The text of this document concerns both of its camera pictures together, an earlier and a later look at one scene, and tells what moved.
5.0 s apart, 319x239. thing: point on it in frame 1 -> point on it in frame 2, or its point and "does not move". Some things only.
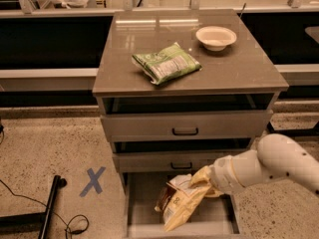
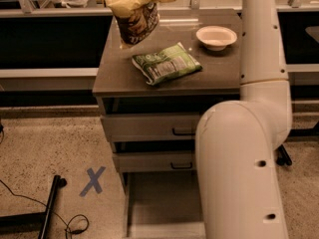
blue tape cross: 93,177 does not move
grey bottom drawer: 212,219 does not move
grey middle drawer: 154,162 does not move
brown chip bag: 178,199 -> 137,10
